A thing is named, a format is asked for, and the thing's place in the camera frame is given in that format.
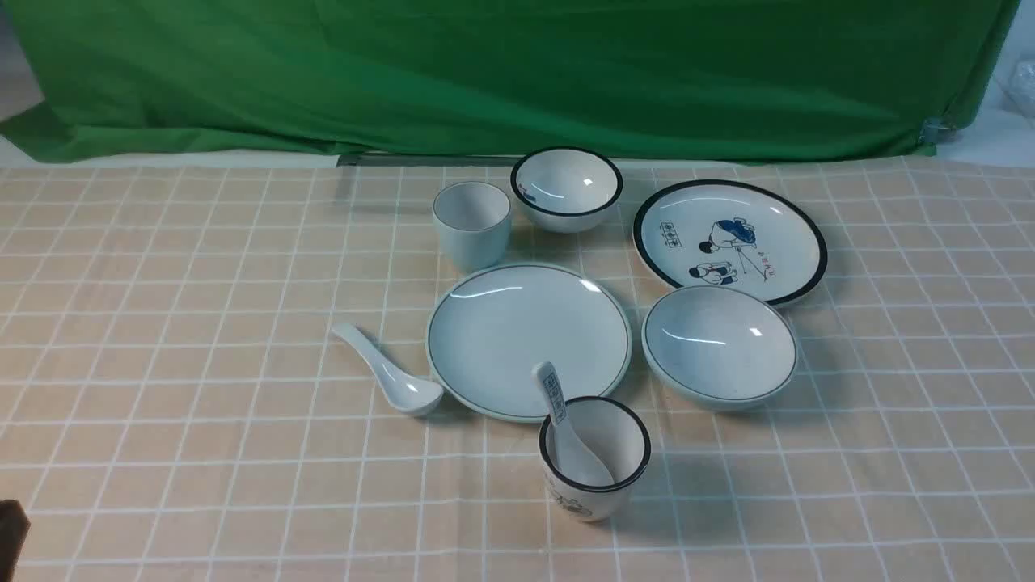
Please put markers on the plain pale blue cup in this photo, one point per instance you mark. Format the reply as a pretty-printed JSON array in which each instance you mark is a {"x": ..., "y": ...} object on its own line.
[{"x": 473, "y": 222}]

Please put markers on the plain white ceramic spoon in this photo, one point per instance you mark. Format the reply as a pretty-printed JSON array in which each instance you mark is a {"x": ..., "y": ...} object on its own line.
[{"x": 407, "y": 394}]

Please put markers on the pale blue shallow bowl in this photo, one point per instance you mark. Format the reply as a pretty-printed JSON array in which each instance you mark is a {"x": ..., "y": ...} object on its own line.
[{"x": 719, "y": 348}]

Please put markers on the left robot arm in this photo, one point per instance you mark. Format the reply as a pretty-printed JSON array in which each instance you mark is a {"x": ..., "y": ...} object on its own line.
[{"x": 15, "y": 527}]

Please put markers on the pale blue flat plate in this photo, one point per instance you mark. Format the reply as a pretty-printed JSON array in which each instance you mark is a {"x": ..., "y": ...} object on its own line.
[{"x": 488, "y": 332}]

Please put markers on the small black-rimmed white bowl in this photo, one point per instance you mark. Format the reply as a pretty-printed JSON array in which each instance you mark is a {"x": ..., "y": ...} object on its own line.
[{"x": 566, "y": 190}]

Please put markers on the black-rimmed cartoon cup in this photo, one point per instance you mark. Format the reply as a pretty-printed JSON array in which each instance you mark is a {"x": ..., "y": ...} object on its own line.
[{"x": 617, "y": 436}]

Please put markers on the patterned white ceramic spoon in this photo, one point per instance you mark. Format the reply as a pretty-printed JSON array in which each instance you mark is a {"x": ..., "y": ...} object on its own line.
[{"x": 574, "y": 459}]

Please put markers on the black-rimmed cartoon plate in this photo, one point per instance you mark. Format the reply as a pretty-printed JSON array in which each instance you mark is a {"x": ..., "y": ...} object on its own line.
[{"x": 730, "y": 234}]

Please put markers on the checkered beige tablecloth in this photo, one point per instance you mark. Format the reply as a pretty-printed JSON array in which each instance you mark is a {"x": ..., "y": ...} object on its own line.
[{"x": 174, "y": 409}]

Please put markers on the green backdrop cloth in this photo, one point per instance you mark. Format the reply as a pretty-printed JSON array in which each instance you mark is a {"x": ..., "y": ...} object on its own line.
[{"x": 735, "y": 81}]

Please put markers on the metal clamp on backdrop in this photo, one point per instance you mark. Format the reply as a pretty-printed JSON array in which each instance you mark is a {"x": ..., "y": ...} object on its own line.
[{"x": 937, "y": 130}]

